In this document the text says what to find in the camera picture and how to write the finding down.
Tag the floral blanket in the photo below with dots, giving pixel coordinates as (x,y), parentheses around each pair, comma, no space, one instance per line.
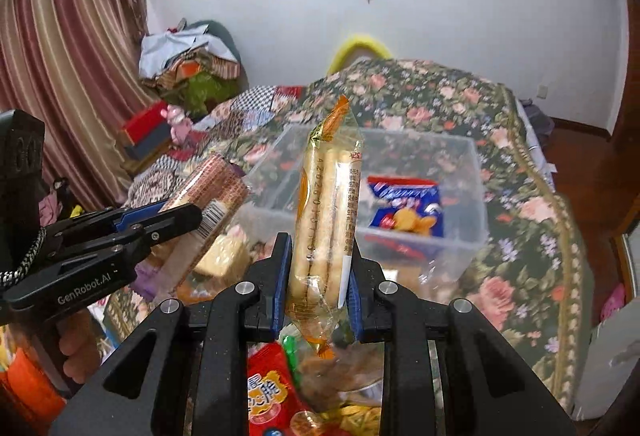
(520,226)

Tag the blue cracker packet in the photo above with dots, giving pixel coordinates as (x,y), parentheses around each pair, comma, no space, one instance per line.
(407,208)

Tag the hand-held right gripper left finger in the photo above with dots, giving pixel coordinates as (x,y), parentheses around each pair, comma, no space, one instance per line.
(281,286)

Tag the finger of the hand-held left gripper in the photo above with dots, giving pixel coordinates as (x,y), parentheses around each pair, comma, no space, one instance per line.
(75,283)
(137,219)

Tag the clear plastic storage box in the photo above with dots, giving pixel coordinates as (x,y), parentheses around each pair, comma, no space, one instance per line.
(450,196)

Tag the pink plush toy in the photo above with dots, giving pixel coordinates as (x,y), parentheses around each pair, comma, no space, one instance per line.
(179,124)

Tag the red snack packet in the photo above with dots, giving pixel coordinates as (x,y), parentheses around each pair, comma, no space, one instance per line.
(267,396)

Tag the purple snack packet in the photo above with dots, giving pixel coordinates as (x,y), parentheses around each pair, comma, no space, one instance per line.
(150,281)

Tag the brown printed biscuit packet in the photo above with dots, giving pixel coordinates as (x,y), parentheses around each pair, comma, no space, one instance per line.
(212,188)

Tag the yellow curved cushion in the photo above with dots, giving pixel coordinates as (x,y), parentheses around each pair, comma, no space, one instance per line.
(357,47)

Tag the orange container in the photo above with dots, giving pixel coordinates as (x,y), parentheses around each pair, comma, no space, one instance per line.
(25,381)

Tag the gold wrapped candy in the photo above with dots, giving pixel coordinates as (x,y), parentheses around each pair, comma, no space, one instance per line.
(306,423)

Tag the green wrapped candy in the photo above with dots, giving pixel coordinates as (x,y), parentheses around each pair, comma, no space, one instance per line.
(291,356)

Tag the red box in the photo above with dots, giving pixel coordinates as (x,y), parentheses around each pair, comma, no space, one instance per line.
(145,121)

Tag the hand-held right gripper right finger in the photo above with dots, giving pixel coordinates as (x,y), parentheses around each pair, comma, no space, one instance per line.
(354,307)

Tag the pink striped curtain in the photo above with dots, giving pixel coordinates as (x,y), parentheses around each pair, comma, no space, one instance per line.
(65,66)

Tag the pale yellow snack packet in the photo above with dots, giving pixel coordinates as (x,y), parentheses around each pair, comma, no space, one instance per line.
(222,256)

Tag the pile of clothes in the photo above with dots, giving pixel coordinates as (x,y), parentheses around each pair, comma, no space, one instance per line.
(192,61)

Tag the person's left hand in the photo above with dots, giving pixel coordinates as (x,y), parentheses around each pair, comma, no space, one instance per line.
(77,346)

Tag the pink cloth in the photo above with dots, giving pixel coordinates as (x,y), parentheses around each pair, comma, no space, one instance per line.
(614,302)

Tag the white appliance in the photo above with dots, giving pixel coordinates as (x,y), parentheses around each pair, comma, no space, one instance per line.
(610,366)

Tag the clear orange biscuit stick packet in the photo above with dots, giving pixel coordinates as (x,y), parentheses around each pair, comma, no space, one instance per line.
(322,216)

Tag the checkered patchwork blanket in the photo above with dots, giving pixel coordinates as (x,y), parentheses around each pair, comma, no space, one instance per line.
(255,104)

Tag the white wall socket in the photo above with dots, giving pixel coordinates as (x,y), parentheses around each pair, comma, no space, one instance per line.
(542,92)

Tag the grey blue box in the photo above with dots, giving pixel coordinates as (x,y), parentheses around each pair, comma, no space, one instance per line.
(150,146)

